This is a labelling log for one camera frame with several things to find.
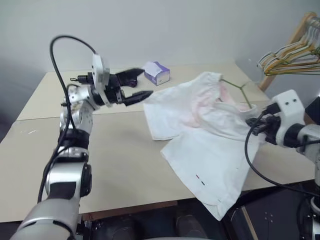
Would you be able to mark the black platform with wood strip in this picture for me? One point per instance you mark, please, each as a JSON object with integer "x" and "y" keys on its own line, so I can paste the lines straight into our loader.
{"x": 275, "y": 217}

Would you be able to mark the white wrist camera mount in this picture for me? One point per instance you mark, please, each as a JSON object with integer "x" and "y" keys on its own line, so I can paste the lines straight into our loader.
{"x": 98, "y": 72}
{"x": 290, "y": 100}

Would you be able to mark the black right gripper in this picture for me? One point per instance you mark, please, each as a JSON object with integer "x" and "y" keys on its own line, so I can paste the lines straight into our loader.
{"x": 271, "y": 127}

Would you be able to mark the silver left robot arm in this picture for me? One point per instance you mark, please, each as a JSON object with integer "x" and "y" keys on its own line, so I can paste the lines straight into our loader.
{"x": 62, "y": 180}

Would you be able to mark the white and pink shirt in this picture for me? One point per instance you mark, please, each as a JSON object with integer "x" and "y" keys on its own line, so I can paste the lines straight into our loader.
{"x": 212, "y": 150}

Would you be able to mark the bunch of hangers on rack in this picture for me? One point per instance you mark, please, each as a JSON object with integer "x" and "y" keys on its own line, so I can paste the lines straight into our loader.
{"x": 268, "y": 80}

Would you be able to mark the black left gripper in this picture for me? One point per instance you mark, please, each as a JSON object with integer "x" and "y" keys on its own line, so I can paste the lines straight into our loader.
{"x": 115, "y": 92}

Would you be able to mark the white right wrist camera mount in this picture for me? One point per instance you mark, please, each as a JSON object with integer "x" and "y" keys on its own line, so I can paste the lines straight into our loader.
{"x": 290, "y": 100}

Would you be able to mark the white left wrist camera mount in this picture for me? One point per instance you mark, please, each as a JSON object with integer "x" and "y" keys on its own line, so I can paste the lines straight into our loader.
{"x": 98, "y": 72}

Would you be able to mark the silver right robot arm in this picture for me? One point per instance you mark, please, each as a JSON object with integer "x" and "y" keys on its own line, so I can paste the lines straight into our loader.
{"x": 310, "y": 135}

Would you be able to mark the purple tissue box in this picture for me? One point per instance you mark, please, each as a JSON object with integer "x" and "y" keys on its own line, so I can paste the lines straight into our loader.
{"x": 160, "y": 75}

